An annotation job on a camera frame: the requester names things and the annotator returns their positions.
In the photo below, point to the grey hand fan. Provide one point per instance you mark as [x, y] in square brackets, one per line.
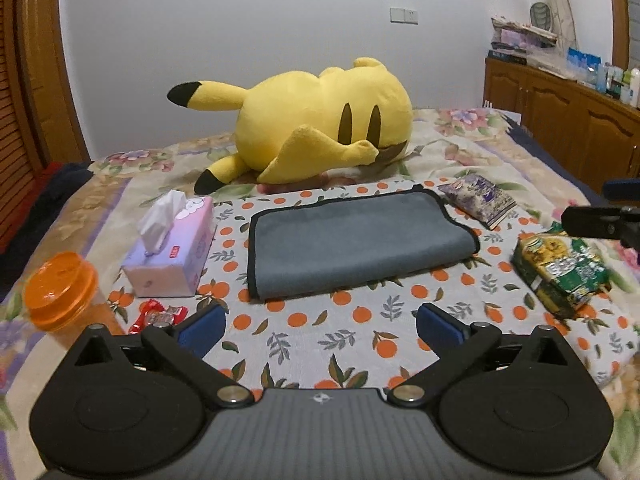
[541, 15]

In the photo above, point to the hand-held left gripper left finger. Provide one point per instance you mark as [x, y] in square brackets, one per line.
[202, 326]

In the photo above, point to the orange plastic container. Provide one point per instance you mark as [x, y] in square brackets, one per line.
[57, 287]

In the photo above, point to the red candy packet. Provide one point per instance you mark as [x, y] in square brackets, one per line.
[157, 316]

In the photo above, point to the pack of water bottles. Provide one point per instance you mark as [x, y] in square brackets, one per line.
[582, 66]

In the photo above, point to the white bottle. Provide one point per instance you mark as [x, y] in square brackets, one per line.
[634, 87]

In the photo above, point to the wooden cabinet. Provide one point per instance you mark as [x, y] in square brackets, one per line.
[555, 110]

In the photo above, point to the orange fruit print cloth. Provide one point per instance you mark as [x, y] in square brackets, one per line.
[320, 332]

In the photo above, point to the stack of magazines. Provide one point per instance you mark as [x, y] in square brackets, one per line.
[520, 40]

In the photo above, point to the grey towel with black trim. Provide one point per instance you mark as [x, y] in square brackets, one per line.
[350, 240]

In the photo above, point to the green snack packet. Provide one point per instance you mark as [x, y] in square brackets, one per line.
[565, 265]

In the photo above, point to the dark blue cloth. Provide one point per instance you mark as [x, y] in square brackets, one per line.
[35, 205]

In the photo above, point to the white wall switch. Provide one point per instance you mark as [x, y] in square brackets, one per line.
[403, 15]

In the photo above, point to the wooden louvred wardrobe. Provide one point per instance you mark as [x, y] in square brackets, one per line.
[30, 60]

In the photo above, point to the yellow plush toy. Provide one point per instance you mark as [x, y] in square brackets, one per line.
[310, 110]

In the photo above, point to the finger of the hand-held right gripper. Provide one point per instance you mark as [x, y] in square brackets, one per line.
[622, 188]
[595, 222]

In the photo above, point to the dark blue bed sheet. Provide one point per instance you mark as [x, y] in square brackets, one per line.
[550, 155]

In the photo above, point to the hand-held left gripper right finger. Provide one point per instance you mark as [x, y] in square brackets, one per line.
[440, 324]

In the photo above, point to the purple snack packet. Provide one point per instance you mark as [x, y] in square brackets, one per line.
[477, 199]

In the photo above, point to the pink tissue box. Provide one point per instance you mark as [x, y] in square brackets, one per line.
[182, 247]

